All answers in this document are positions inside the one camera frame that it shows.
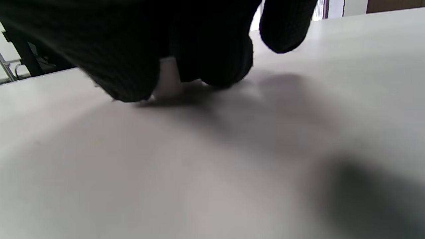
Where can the person's right hand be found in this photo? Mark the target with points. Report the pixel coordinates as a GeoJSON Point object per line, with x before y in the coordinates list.
{"type": "Point", "coordinates": [116, 49]}

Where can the black bag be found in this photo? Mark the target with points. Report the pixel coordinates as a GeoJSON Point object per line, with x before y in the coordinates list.
{"type": "Point", "coordinates": [43, 61]}

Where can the white metal cart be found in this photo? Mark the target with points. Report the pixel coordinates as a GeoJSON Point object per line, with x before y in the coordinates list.
{"type": "Point", "coordinates": [7, 71]}

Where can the white green lubricant stick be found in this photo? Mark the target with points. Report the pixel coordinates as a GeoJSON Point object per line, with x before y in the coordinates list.
{"type": "Point", "coordinates": [169, 76]}

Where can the brown wooden door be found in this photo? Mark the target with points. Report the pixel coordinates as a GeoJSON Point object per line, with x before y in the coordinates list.
{"type": "Point", "coordinates": [395, 5]}

